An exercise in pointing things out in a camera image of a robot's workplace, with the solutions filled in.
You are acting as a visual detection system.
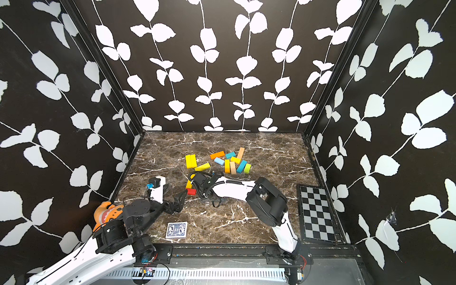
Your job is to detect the black white checkerboard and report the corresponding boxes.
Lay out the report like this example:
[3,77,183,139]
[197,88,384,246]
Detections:
[298,184,337,243]

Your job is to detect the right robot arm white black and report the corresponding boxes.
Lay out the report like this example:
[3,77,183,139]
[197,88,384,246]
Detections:
[188,171,300,261]

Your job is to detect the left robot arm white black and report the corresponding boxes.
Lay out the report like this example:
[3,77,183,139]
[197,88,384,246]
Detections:
[26,191,187,285]

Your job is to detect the amber long block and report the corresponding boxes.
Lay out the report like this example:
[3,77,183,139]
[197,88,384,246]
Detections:
[224,159,231,174]

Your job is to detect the light blue short block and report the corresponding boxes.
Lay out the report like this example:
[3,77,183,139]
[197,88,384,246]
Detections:
[214,157,225,166]

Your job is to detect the white perforated rail strip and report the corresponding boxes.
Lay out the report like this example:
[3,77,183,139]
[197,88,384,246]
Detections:
[103,267,287,281]

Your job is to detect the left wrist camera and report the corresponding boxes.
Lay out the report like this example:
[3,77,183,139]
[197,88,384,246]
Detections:
[146,176,166,204]

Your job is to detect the cyan long block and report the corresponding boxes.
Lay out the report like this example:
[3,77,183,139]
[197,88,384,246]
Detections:
[236,160,247,173]

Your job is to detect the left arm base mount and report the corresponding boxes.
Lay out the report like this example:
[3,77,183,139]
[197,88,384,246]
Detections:
[140,244,173,266]

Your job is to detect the yellow long block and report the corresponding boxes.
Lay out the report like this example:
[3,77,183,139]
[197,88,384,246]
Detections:
[185,174,195,189]

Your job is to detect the lime green short block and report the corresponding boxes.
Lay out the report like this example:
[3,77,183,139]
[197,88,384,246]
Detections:
[243,163,252,174]

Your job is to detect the yellow-green long block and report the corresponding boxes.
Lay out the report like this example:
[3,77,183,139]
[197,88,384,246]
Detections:
[194,163,211,171]

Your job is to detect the teal short block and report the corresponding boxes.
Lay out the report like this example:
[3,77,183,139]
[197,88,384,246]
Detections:
[226,152,236,159]

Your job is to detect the amber short block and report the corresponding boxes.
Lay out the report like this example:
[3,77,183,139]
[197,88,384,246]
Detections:
[230,157,241,165]

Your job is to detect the tan wood long block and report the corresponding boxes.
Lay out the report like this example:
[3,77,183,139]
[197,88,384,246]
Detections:
[230,161,236,175]

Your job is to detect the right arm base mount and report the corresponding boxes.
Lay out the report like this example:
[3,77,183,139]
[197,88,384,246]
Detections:
[263,243,314,267]

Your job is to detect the orange plush toy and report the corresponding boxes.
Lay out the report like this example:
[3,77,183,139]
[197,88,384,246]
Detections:
[93,201,124,232]

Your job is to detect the orange long block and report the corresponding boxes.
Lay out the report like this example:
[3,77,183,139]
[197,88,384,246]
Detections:
[210,151,225,160]

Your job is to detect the natural wood long block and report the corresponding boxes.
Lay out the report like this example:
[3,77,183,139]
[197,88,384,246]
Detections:
[237,147,245,160]

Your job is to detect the red block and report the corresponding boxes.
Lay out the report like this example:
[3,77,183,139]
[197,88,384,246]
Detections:
[186,188,197,196]

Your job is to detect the yellow block far left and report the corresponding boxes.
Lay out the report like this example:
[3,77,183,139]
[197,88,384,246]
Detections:
[185,155,195,169]

